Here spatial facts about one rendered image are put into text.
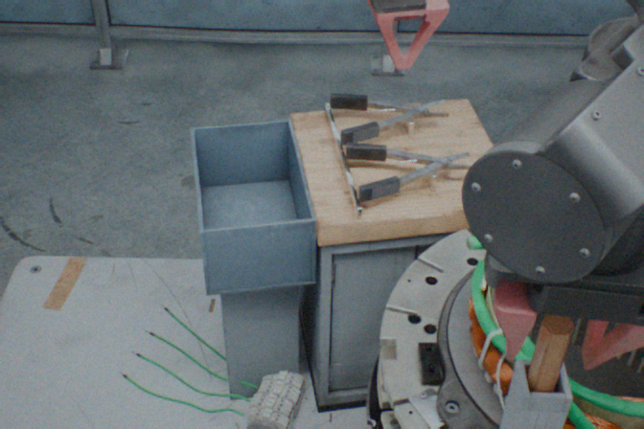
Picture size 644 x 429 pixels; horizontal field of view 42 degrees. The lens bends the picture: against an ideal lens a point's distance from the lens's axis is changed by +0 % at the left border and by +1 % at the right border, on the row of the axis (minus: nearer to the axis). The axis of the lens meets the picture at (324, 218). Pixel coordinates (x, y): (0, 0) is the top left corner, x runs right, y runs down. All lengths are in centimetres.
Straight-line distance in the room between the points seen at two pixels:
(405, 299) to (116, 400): 45
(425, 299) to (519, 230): 36
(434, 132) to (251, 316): 27
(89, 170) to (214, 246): 189
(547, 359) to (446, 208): 33
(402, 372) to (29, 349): 59
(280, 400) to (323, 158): 28
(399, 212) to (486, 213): 48
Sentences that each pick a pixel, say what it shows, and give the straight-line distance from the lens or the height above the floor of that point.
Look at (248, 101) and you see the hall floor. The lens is 290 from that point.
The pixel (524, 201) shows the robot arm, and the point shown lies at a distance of 31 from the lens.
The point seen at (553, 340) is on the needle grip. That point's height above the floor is 122.
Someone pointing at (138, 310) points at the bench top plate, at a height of 78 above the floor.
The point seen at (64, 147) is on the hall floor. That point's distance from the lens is 277.
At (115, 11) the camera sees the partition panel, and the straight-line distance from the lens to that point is 309.
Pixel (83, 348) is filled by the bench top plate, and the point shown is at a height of 78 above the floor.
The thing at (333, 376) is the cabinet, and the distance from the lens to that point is 95.
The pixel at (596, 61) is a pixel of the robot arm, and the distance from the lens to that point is 36.
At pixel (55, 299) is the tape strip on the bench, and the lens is 115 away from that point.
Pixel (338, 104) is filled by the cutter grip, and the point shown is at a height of 109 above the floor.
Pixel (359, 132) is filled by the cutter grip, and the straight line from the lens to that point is 85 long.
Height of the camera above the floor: 158
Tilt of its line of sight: 41 degrees down
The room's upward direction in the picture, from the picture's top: 1 degrees clockwise
